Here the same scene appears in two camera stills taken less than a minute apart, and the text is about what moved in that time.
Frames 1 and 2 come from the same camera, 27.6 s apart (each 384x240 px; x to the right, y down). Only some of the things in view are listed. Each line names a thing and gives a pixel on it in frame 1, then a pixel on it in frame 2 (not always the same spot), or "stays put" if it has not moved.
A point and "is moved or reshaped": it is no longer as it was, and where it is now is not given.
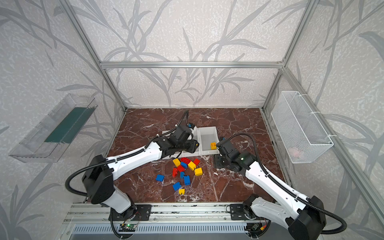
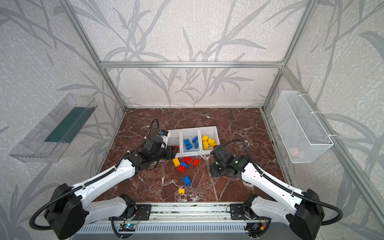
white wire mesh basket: x=303 y=135 stays put
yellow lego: x=198 y=171 -> x=205 y=144
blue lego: x=159 y=177 is moved or reshaped
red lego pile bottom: x=181 y=168 stays put
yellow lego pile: x=191 y=165 -> x=211 y=142
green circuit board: x=127 y=227 stays put
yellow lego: x=213 y=146 is moved or reshaped
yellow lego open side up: x=176 y=162 stays put
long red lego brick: x=185 y=160 stays put
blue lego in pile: x=185 y=165 stays put
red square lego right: x=196 y=161 stays put
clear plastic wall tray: x=46 y=141 stays put
